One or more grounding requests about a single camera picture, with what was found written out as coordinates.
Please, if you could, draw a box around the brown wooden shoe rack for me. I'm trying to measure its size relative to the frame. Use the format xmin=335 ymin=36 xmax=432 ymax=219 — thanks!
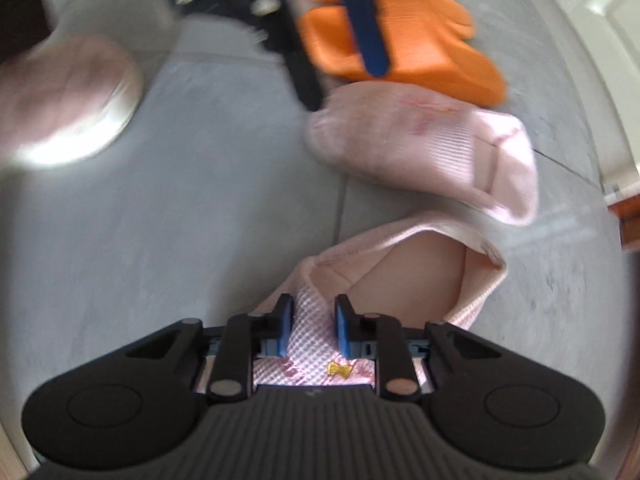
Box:
xmin=604 ymin=192 xmax=640 ymax=253

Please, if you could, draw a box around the pink knit slipper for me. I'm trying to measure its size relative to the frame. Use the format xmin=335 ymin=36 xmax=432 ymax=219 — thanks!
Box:
xmin=197 ymin=212 xmax=508 ymax=393
xmin=306 ymin=82 xmax=541 ymax=226

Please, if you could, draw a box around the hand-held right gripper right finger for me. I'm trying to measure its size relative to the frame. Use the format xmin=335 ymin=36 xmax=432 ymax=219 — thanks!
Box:
xmin=334 ymin=294 xmax=501 ymax=402

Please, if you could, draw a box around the white panelled door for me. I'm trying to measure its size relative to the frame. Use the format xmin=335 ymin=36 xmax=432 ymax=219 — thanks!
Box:
xmin=540 ymin=0 xmax=640 ymax=196

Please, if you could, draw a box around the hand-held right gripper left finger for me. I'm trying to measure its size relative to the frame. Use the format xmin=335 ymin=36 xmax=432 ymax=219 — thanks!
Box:
xmin=125 ymin=294 xmax=296 ymax=402

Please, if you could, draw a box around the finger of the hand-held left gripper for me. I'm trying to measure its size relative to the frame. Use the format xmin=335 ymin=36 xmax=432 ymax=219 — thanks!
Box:
xmin=337 ymin=0 xmax=390 ymax=77
xmin=247 ymin=0 xmax=326 ymax=113

